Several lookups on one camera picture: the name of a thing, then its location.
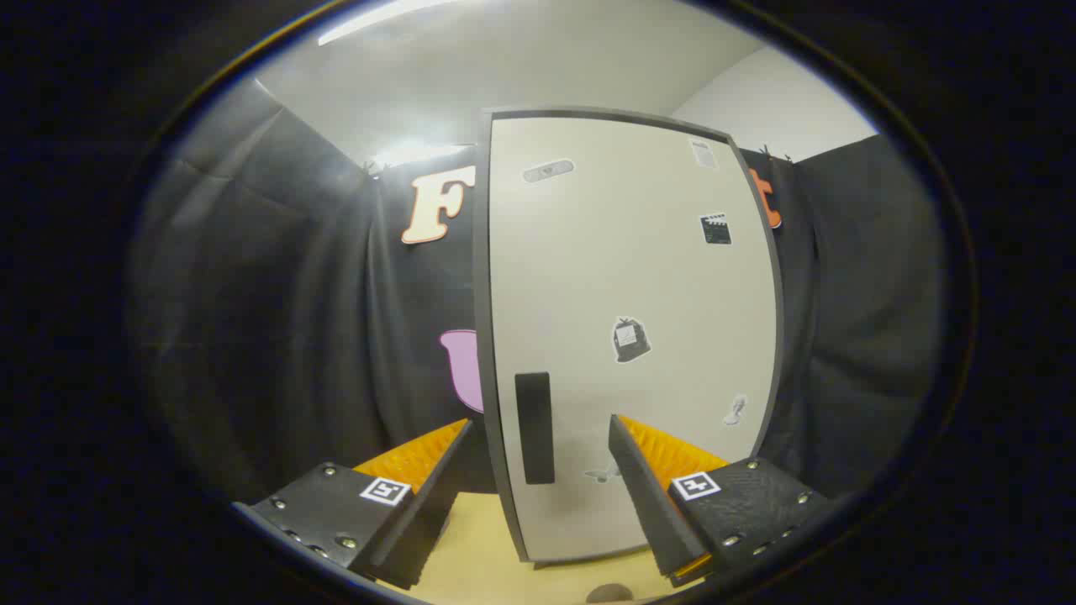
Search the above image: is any black backdrop cloth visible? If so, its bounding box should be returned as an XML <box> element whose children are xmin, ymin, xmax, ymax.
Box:
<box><xmin>139</xmin><ymin>80</ymin><xmax>947</xmax><ymax>505</ymax></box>

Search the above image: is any dark grey shoe cabinet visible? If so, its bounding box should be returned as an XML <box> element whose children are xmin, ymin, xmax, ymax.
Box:
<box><xmin>471</xmin><ymin>105</ymin><xmax>787</xmax><ymax>566</ymax></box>

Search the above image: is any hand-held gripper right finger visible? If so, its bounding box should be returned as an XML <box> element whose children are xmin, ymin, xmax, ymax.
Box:
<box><xmin>608</xmin><ymin>413</ymin><xmax>833</xmax><ymax>587</ymax></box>

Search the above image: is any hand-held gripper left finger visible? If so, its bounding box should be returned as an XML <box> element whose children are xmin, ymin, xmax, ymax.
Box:
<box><xmin>231</xmin><ymin>418</ymin><xmax>474</xmax><ymax>591</ymax></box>

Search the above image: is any black door handle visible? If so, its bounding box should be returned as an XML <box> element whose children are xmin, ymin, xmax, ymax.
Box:
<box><xmin>514</xmin><ymin>371</ymin><xmax>556</xmax><ymax>486</ymax></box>

